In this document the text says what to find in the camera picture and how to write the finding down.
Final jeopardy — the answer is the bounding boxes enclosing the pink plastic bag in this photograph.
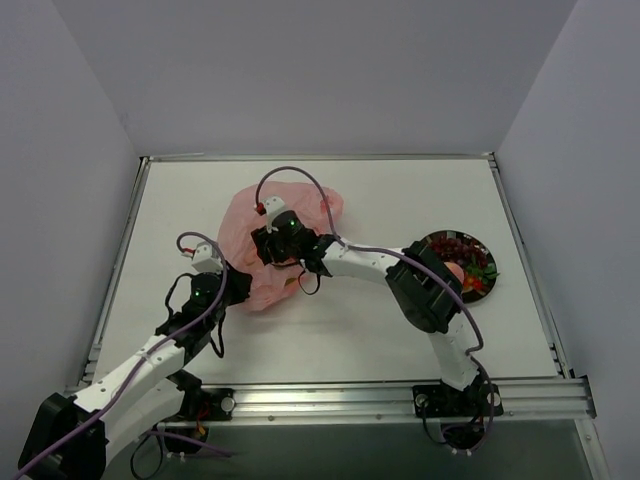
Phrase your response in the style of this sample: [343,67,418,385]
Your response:
[217,181,344,314]

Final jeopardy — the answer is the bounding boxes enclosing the dark red fake grapes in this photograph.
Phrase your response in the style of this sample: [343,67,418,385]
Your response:
[430,237,488,267]

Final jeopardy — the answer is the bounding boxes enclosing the pink fake peach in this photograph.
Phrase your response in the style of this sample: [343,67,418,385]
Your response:
[445,262,465,283]

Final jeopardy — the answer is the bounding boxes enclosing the red fake cherry tomatoes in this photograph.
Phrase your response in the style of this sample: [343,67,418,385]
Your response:
[463,264,500,292]

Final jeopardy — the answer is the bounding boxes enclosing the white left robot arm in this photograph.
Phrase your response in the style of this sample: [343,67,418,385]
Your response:
[15,269,252,479]

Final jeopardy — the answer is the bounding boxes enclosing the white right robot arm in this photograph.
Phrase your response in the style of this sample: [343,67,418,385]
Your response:
[251,202,484,413]

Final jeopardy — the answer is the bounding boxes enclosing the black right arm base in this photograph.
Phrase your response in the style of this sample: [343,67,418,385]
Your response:
[412,381,504,456]

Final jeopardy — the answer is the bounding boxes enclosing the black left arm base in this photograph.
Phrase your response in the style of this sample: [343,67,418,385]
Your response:
[165,388,236,442]

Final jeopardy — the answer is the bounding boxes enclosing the black rimmed round plate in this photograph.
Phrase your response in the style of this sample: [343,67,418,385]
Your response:
[422,230,500,304]

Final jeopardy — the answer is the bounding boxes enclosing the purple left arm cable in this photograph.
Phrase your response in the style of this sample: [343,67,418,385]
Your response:
[0,232,234,479]

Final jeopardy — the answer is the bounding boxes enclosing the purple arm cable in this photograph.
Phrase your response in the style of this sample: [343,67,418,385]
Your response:
[0,232,234,479]
[253,166,501,446]

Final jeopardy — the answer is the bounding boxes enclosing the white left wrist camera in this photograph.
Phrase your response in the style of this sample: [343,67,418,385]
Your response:
[181,241,223,273]

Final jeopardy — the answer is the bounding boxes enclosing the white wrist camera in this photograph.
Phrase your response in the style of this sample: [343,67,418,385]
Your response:
[255,196,288,233]
[181,241,223,273]

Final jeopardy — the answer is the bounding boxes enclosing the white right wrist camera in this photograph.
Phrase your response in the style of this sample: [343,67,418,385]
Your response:
[255,196,288,233]

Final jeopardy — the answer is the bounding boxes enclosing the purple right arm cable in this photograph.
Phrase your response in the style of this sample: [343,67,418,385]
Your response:
[253,166,501,446]

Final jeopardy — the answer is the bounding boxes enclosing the aluminium front rail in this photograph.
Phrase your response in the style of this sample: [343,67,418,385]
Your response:
[52,375,597,426]

